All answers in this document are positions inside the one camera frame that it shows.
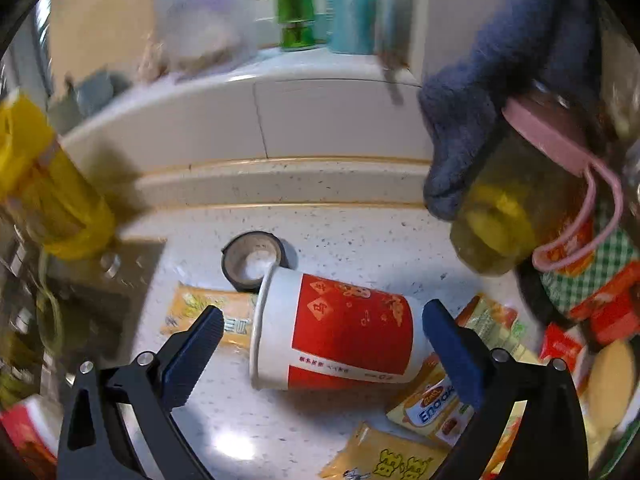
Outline orange cartoon packet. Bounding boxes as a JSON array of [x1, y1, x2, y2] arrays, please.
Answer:
[[318, 422, 447, 480]]

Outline yellow Enaak snack packet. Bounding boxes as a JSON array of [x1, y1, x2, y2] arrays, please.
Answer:
[[386, 353, 474, 450]]

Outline steel sink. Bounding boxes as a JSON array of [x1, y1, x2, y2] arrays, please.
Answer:
[[1, 238, 165, 408]]

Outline green bottle on sill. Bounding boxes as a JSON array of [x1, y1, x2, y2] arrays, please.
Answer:
[[277, 0, 316, 51]]

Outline black tape roll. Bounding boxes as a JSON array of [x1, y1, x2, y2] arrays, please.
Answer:
[[221, 231, 288, 292]]

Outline red gold wafer packet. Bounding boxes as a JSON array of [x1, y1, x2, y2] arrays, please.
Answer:
[[539, 323, 587, 374]]

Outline yellow detergent jug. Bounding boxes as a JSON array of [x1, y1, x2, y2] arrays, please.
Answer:
[[1, 90, 116, 260]]

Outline red cap soy bottle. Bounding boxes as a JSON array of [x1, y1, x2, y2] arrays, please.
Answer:
[[516, 222, 639, 350]]

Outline glass jar pink lid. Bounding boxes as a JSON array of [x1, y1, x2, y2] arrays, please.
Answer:
[[450, 90, 624, 275]]

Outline yellow cracker packet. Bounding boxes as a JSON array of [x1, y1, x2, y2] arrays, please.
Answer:
[[160, 283, 260, 351]]

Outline red paper cup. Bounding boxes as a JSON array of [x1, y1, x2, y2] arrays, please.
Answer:
[[250, 266, 433, 390]]

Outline dark blue hanging cloth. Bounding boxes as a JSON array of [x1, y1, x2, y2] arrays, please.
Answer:
[[418, 0, 602, 221]]

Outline wooden cutting board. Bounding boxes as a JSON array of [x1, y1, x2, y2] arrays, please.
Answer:
[[48, 0, 155, 96]]

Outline teal spray bottle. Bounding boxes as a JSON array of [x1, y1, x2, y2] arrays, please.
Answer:
[[326, 0, 376, 55]]

